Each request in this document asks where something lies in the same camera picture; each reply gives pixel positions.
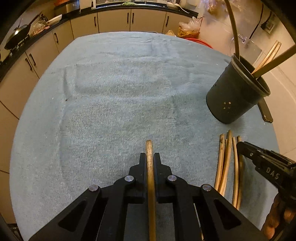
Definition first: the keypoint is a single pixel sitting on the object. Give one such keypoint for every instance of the lower kitchen cabinets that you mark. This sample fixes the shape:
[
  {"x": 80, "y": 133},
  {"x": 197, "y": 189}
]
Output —
[{"x": 57, "y": 46}]

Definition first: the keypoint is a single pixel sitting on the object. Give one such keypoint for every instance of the white bowl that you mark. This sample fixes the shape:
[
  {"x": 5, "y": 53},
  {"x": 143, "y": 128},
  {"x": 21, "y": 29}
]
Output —
[{"x": 54, "y": 20}]

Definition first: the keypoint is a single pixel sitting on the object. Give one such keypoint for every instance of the plastic bag on floor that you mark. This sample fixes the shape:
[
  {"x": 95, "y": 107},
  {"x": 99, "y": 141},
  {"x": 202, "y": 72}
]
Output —
[{"x": 191, "y": 29}]

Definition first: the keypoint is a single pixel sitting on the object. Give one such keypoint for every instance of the blue towel table cloth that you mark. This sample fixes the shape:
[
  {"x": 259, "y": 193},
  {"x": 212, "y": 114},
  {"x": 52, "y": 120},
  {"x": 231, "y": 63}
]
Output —
[{"x": 177, "y": 120}]

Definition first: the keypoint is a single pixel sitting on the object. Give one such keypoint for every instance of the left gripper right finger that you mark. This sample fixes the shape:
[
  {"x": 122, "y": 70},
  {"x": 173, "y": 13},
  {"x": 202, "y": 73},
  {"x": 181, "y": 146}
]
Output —
[{"x": 200, "y": 213}]

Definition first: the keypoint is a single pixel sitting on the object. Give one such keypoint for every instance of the wooden chopstick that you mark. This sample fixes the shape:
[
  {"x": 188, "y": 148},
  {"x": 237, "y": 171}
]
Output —
[
  {"x": 151, "y": 194},
  {"x": 270, "y": 56},
  {"x": 234, "y": 29},
  {"x": 221, "y": 153},
  {"x": 227, "y": 155},
  {"x": 275, "y": 62},
  {"x": 236, "y": 174},
  {"x": 240, "y": 188}
]

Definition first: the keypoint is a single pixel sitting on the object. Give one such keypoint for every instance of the clear glass pitcher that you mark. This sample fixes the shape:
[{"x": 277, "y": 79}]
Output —
[{"x": 248, "y": 49}]

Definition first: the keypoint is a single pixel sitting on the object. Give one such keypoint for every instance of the right hand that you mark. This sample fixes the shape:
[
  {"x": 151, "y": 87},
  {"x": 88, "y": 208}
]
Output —
[{"x": 273, "y": 219}]

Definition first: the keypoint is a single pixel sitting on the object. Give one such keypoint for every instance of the black utensil holder cup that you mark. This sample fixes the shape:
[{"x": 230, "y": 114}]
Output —
[{"x": 236, "y": 91}]

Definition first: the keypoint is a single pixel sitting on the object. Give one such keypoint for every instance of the black wok with lid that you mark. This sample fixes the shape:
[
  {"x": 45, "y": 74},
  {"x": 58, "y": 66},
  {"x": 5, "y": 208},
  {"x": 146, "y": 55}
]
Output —
[{"x": 19, "y": 34}]

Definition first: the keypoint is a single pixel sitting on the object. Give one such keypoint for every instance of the black smartphone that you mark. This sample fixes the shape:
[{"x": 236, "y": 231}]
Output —
[{"x": 264, "y": 110}]

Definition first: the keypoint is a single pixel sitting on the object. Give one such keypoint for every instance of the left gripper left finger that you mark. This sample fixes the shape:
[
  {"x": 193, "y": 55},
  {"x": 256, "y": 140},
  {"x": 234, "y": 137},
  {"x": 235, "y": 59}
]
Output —
[{"x": 99, "y": 213}]

